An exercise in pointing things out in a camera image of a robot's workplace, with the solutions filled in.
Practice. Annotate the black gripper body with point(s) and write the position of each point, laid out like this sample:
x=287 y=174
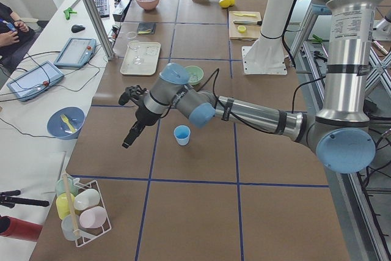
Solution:
x=142 y=117

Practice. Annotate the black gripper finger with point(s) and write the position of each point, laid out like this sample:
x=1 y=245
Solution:
x=126 y=141
x=135 y=132

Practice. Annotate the light blue plastic cup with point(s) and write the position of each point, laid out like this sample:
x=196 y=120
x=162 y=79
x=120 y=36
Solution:
x=182 y=134

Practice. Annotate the green ceramic bowl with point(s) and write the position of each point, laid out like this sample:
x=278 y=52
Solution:
x=196 y=74

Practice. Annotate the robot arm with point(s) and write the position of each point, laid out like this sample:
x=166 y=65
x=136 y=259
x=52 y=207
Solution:
x=337 y=134

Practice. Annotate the blue bowl on desk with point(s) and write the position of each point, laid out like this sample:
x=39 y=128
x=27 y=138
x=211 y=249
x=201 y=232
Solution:
x=58 y=129

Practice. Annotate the cream bear tray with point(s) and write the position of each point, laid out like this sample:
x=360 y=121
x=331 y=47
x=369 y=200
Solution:
x=149 y=51

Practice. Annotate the yellow plastic fork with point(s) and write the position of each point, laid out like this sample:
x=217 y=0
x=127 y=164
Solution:
x=65 y=120

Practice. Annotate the clear wine glass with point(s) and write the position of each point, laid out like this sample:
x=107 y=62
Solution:
x=134 y=46

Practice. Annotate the white cup in rack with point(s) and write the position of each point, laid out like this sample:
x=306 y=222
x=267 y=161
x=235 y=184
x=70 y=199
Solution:
x=86 y=199

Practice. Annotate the grey folded cloth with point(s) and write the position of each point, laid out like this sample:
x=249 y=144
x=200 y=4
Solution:
x=146 y=28

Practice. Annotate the blue teach pendant far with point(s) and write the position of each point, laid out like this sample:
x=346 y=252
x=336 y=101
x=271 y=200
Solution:
x=76 y=53

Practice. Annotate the blue teach pendant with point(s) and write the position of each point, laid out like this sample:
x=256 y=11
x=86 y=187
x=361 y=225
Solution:
x=76 y=53
x=34 y=82

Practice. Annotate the green cup in rack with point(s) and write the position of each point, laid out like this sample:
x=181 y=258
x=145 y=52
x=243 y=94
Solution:
x=60 y=187

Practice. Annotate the pink cup in rack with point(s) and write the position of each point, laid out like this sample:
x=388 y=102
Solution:
x=93 y=217

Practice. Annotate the yellow cup in rack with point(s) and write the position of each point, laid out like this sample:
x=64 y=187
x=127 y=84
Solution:
x=62 y=206

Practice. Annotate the blue teach pendant near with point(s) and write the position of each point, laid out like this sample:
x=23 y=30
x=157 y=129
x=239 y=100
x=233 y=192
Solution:
x=34 y=82

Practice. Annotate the black computer mouse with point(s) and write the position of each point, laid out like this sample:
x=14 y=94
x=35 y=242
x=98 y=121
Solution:
x=77 y=28

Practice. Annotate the clear cup in rack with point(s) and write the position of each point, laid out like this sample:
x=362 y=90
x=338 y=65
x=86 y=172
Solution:
x=68 y=229

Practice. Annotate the wooden cutting board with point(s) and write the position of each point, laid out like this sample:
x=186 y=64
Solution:
x=252 y=33

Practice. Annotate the black keyboard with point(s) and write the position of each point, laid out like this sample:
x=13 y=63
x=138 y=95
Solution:
x=102 y=7

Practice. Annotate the halved lemon slice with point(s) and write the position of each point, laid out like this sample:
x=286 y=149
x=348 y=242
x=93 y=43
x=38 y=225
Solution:
x=241 y=29

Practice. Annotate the green clamp on desk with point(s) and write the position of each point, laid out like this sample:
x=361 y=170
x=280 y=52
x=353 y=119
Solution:
x=68 y=12

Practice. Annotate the yellow lemon front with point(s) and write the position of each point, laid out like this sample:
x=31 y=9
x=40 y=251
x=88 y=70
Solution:
x=224 y=3

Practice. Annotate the steel muddler black cap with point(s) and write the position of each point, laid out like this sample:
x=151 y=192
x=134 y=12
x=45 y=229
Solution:
x=248 y=23

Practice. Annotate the yellow plastic knife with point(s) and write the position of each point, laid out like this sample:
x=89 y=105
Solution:
x=244 y=14

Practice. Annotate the person at desk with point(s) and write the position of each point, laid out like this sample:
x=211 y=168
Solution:
x=14 y=32

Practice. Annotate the red fire extinguisher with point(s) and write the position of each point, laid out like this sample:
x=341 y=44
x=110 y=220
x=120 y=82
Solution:
x=20 y=229

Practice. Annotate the white wire cup rack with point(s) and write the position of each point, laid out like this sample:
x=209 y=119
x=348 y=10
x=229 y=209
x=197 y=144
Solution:
x=86 y=235

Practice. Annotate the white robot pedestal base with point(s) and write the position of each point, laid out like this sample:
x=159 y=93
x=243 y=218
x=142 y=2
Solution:
x=266 y=55

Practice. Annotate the black camera tripod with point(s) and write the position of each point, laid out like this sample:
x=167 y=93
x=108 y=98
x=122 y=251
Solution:
x=11 y=198

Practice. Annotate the aluminium frame post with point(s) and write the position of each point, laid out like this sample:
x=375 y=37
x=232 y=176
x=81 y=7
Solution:
x=99 y=28

